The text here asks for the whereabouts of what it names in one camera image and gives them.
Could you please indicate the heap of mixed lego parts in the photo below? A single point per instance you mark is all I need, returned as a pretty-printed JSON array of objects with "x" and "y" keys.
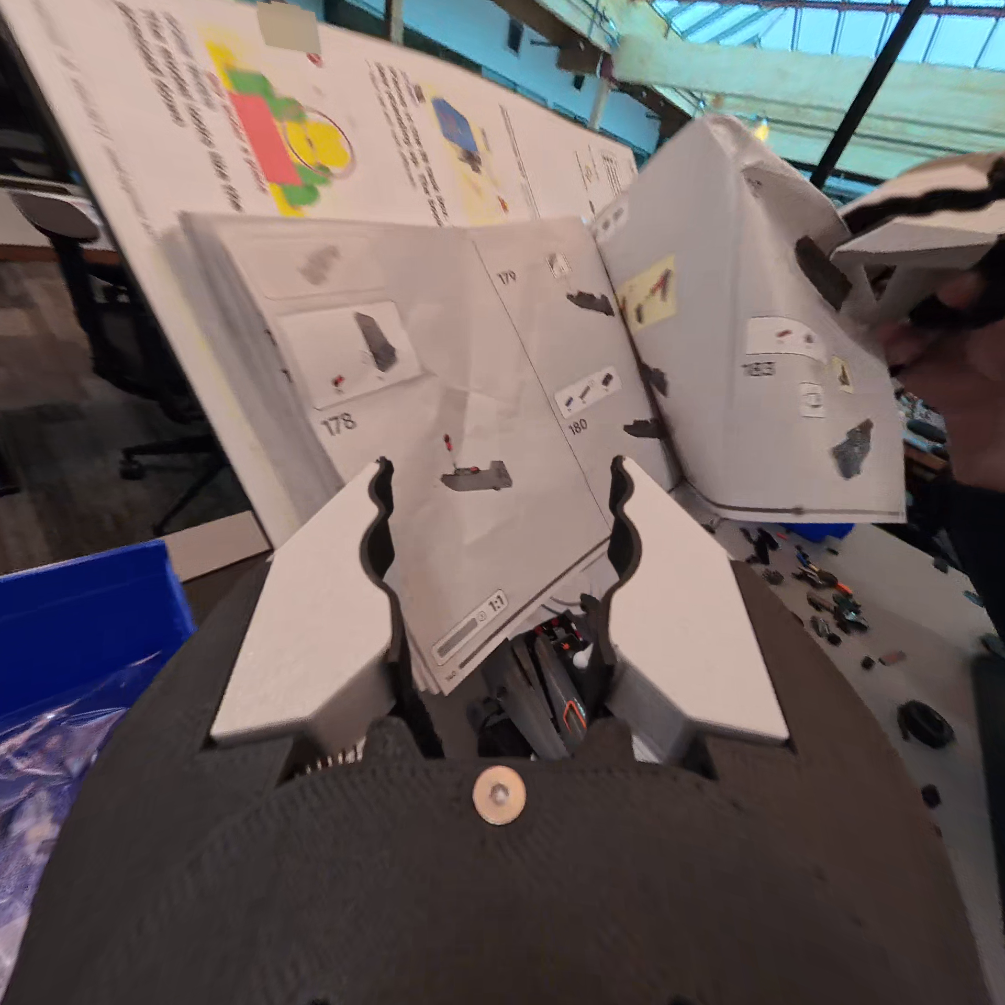
[{"x": 832, "y": 597}]

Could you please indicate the black lego wheel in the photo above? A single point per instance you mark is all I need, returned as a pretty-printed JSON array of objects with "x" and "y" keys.
[{"x": 926, "y": 722}]

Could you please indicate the white instruction booklet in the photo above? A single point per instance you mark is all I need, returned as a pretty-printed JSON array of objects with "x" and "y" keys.
[{"x": 510, "y": 353}]

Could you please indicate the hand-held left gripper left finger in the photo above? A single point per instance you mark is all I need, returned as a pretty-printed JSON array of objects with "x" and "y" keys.
[{"x": 314, "y": 628}]

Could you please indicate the grey lego car model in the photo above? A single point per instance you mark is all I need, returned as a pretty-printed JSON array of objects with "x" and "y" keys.
[{"x": 549, "y": 699}]

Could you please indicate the small black rounded brick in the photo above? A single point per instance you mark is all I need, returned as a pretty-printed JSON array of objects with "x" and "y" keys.
[{"x": 931, "y": 795}]

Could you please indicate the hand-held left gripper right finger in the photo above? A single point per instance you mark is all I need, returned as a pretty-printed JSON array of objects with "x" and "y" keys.
[{"x": 691, "y": 628}]

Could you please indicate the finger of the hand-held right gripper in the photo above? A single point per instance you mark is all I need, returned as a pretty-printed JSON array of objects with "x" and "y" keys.
[
  {"x": 926, "y": 251},
  {"x": 942, "y": 177}
]

